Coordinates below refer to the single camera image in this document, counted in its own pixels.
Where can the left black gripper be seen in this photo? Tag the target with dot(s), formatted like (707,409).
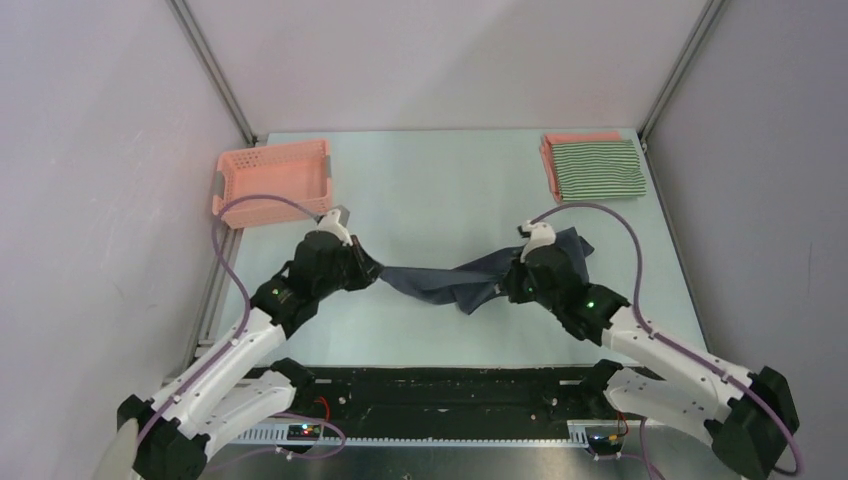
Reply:
(367,268)

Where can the salmon pink t-shirt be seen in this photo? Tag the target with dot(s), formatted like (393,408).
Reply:
(549,140)

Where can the dark navy garment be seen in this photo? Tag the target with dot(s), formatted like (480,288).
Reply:
(470,285)

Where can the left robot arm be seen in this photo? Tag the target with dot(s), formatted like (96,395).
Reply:
(178,430)

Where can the green white striped garment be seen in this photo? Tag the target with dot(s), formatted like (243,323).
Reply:
(597,170)

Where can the right small circuit board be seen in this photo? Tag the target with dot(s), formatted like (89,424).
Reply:
(604,440)

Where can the right aluminium corner post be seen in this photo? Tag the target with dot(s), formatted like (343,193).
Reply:
(697,39)

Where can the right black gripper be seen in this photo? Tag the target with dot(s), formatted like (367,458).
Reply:
(512,284)

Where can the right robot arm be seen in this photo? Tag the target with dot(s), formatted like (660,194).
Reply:
(748,419)

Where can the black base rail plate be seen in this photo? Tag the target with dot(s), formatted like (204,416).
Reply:
(457,404)

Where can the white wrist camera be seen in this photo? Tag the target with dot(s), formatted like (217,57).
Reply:
(334,221)
(537,235)

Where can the small circuit board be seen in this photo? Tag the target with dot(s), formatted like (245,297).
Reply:
(604,440)
(304,432)

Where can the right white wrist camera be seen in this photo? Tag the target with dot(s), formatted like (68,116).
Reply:
(537,235)

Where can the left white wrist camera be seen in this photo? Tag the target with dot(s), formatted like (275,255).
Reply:
(334,221)

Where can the left aluminium corner post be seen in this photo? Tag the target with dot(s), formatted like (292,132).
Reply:
(208,61)

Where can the left small circuit board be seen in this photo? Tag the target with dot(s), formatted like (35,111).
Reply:
(304,432)

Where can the aluminium corner post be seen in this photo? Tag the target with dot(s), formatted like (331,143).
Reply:
(697,39)
(208,61)

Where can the pink plastic laundry basket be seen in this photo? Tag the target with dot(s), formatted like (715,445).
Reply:
(288,180)

